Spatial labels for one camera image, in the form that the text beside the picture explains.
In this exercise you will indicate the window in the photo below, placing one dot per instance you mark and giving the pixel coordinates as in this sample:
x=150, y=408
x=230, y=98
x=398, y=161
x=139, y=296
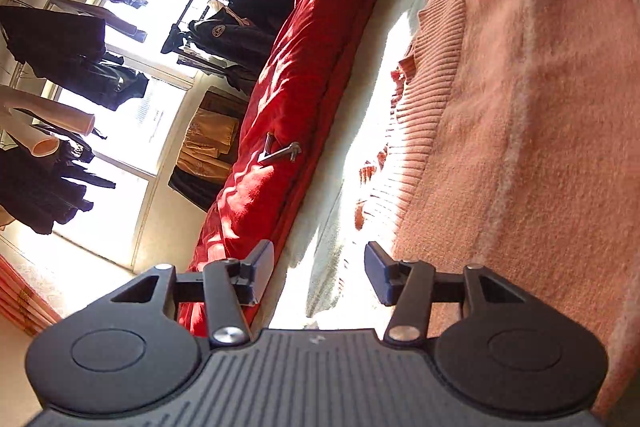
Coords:
x=125, y=207

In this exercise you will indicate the ceiling-hung clothes group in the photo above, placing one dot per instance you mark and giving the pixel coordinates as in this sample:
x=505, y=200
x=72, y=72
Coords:
x=60, y=42

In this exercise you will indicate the orange knit sweater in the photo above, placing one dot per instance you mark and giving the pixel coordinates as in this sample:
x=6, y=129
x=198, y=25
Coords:
x=525, y=107

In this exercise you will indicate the red quilt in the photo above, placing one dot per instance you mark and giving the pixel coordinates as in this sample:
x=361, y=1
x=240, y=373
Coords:
x=300, y=82

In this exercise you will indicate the orange patterned curtain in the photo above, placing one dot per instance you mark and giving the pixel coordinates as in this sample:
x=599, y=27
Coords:
x=25, y=292

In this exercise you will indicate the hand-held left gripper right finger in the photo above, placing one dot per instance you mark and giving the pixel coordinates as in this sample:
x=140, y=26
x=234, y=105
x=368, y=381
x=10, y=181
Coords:
x=375, y=274

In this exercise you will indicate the mustard orange garment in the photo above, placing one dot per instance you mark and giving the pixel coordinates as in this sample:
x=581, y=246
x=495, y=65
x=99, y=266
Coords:
x=210, y=142

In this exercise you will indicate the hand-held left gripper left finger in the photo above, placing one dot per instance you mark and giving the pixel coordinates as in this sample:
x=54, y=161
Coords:
x=257, y=272

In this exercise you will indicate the dark chair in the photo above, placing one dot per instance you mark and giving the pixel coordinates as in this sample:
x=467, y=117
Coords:
x=195, y=192

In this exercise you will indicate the grey metal clamp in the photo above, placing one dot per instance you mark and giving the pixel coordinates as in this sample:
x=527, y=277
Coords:
x=280, y=152

